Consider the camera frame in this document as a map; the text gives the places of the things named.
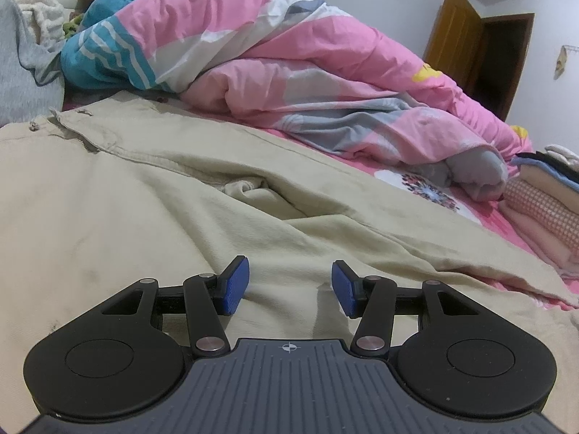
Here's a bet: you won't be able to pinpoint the pink and blue patterned quilt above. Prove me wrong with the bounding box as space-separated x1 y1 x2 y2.
61 0 534 202

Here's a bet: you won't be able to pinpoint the yellow wall hanging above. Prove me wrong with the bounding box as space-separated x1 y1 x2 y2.
554 45 571 81

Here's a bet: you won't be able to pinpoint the white fluffy blanket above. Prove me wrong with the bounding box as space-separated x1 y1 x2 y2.
0 0 68 52

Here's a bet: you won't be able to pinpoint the green patterned cloth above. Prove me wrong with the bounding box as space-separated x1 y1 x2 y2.
62 11 86 39

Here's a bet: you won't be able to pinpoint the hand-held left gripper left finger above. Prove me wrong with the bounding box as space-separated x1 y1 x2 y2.
100 255 251 358

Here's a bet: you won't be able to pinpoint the grey sweatshirt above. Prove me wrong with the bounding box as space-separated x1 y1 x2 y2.
0 0 66 125

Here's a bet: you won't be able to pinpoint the stack of folded clothes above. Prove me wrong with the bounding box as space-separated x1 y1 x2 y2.
500 145 579 281

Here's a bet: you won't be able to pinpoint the beige pants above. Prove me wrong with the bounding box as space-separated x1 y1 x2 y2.
0 90 579 417

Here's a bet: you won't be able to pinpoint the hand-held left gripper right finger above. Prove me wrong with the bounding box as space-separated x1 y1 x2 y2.
331 260 480 358

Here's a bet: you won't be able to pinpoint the wooden door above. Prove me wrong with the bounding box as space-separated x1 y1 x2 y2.
423 0 536 125

